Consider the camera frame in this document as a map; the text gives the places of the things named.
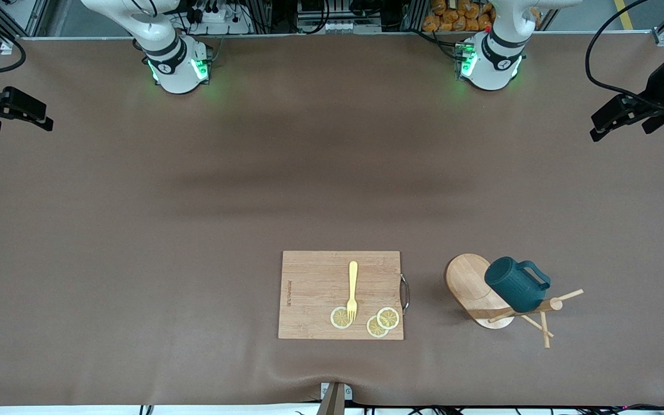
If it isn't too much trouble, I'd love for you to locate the dark teal mug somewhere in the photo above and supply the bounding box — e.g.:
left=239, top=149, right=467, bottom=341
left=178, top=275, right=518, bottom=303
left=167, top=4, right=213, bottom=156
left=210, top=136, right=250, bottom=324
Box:
left=484, top=256, right=552, bottom=312

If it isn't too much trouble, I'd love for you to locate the wooden cup rack with pegs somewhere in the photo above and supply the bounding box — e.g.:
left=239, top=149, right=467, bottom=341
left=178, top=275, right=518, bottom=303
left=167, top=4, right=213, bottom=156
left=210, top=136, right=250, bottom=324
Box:
left=444, top=254, right=585, bottom=349

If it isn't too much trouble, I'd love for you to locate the brown table cover mat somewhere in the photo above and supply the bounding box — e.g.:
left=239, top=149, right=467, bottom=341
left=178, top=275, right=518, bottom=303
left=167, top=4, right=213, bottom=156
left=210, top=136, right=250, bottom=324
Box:
left=0, top=32, right=664, bottom=407

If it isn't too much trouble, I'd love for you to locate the white power strip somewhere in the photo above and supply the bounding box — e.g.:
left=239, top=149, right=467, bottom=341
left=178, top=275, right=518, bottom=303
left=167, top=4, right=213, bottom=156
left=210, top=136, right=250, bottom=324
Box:
left=185, top=5, right=252, bottom=35

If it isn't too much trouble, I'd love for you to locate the grey equipment with connectors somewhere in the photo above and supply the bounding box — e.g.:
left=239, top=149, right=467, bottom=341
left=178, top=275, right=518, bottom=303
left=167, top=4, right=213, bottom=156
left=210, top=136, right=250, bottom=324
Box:
left=295, top=0, right=384, bottom=34

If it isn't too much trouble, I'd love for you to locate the lemon slice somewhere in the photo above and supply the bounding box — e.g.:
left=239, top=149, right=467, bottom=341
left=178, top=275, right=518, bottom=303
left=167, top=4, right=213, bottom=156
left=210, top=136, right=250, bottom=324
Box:
left=366, top=315, right=390, bottom=338
left=330, top=306, right=354, bottom=330
left=376, top=307, right=401, bottom=330

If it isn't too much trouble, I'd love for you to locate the yellow plastic fork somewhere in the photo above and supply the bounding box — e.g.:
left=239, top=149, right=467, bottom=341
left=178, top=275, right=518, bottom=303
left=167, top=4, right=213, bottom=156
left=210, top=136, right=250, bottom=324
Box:
left=346, top=261, right=360, bottom=323

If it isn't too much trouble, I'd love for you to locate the wooden cutting board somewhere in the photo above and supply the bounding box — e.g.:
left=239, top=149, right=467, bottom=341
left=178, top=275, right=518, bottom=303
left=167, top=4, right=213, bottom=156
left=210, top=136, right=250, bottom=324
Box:
left=278, top=250, right=411, bottom=341

